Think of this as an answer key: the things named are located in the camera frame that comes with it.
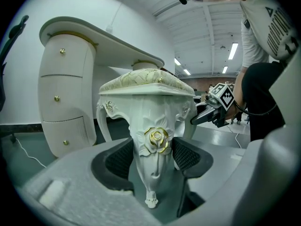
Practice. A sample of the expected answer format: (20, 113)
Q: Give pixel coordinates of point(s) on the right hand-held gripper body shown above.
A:
(224, 95)

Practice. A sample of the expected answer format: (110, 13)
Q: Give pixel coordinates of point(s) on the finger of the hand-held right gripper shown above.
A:
(201, 105)
(204, 116)

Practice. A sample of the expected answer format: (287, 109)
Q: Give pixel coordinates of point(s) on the person's right forearm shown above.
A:
(238, 91)

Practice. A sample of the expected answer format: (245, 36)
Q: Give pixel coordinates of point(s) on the white curved desk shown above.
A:
(61, 91)

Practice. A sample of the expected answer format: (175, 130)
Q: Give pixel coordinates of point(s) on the person's white printed t-shirt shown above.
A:
(263, 32)

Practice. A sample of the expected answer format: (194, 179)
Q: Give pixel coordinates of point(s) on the cream upholstered stool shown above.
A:
(150, 116)

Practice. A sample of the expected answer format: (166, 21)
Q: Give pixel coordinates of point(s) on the black clip-on device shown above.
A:
(246, 23)

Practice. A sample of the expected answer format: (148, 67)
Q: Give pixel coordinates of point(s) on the ceiling tube light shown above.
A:
(233, 50)
(187, 72)
(177, 61)
(225, 69)

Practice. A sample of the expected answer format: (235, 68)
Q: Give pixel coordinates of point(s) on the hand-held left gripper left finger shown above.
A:
(82, 196)

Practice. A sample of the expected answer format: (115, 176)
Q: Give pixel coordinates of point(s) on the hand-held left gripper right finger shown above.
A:
(230, 185)

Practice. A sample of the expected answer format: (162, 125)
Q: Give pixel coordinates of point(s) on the person's black trousers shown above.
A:
(261, 91)

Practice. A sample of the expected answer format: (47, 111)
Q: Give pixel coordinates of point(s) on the white wall junction box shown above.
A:
(109, 28)

